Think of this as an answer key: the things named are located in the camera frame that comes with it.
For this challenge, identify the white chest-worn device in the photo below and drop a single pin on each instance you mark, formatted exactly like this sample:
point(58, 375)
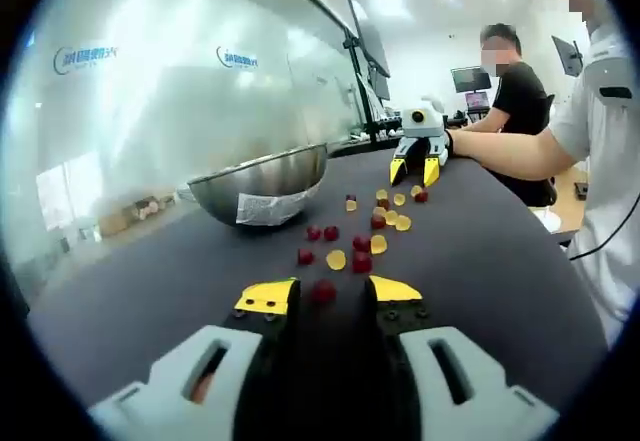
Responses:
point(607, 73)

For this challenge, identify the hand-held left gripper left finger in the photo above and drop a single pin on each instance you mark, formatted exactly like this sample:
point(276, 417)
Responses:
point(220, 356)

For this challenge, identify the black monitor stand pole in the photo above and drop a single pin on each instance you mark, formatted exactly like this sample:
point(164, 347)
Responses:
point(356, 91)

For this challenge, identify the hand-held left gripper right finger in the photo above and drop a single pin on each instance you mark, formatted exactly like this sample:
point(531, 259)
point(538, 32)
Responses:
point(450, 361)

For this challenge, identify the gummy candies group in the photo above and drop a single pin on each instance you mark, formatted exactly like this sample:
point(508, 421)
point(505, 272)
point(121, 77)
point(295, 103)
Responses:
point(362, 261)

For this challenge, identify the single red gummy candy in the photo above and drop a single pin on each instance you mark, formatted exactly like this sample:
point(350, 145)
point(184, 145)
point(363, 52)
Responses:
point(323, 292)

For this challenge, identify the wooden side desk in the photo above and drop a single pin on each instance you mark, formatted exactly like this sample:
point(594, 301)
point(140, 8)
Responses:
point(567, 206)

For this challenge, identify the laptop with pink screen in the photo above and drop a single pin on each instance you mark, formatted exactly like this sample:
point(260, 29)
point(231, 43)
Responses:
point(477, 102)

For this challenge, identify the cardboard boxes behind glass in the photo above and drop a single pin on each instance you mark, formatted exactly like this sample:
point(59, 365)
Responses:
point(135, 213)

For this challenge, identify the steel bowl with paper label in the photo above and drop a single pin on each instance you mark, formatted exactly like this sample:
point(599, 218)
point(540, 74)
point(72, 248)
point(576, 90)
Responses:
point(265, 181)

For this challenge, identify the tilted black monitor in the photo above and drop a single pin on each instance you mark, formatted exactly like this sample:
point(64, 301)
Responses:
point(567, 56)

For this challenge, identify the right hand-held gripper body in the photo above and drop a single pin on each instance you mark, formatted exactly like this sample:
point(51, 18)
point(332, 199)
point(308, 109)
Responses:
point(417, 117)

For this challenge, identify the dark desktop monitor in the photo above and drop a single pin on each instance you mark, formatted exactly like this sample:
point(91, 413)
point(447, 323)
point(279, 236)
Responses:
point(471, 80)

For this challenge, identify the small black desk object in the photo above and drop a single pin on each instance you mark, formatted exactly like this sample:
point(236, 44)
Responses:
point(581, 189)

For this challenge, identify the person's torso in white shirt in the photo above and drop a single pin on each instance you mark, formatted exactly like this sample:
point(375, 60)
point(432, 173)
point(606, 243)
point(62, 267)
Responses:
point(607, 171)

